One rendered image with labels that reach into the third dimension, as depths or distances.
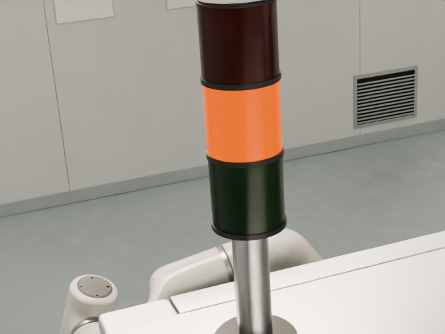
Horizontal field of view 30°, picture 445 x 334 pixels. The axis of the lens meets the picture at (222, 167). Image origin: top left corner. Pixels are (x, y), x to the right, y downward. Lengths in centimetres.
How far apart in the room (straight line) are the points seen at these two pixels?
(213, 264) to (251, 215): 94
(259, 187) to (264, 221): 2
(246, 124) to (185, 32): 567
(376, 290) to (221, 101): 24
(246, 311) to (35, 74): 545
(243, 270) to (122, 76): 557
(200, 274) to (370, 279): 80
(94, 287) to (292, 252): 35
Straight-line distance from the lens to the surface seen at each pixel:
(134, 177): 636
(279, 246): 149
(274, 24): 51
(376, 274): 70
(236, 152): 51
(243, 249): 55
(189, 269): 147
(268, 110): 51
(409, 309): 65
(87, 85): 606
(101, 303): 143
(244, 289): 57
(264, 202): 53
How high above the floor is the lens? 244
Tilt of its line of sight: 21 degrees down
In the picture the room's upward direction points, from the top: 4 degrees counter-clockwise
